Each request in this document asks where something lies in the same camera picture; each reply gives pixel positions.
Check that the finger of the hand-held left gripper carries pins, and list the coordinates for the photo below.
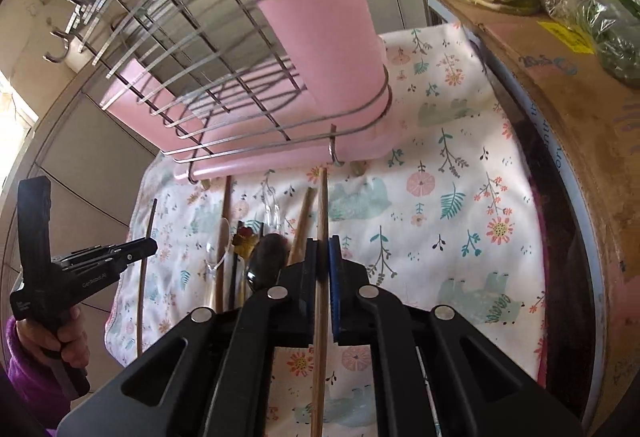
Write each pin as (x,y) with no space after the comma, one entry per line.
(137,248)

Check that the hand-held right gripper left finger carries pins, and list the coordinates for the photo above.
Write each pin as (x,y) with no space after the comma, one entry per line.
(313,277)

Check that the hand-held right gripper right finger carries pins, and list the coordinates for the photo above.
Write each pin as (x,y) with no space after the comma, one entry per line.
(334,287)

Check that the two-tone wooden chopstick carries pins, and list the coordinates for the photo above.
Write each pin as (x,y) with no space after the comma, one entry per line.
(142,307)

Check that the light wooden chopstick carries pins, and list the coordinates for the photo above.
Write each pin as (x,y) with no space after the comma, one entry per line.
(322,207)

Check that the clear plastic spoon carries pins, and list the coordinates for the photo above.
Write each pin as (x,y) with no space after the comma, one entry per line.
(220,244)

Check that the pink plastic cup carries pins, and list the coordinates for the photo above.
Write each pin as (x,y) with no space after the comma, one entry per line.
(320,27)

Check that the person's left hand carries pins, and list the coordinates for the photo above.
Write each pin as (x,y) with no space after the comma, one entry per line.
(72,342)

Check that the brown wooden chopstick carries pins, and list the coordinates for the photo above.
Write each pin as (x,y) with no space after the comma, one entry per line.
(302,222)
(222,207)

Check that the clear plastic utensil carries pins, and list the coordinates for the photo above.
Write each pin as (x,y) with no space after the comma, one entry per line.
(272,217)

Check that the black chopstick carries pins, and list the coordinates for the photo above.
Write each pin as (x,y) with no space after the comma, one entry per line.
(235,277)

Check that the pink drip tray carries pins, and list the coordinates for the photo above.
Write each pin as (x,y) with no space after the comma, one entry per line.
(250,157)

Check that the floral printed cloth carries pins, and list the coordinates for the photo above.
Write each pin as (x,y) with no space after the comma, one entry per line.
(440,197)

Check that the cardboard box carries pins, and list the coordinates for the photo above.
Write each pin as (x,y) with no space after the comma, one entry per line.
(575,127)

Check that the large bag of greens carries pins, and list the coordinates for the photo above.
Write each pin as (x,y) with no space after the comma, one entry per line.
(605,32)

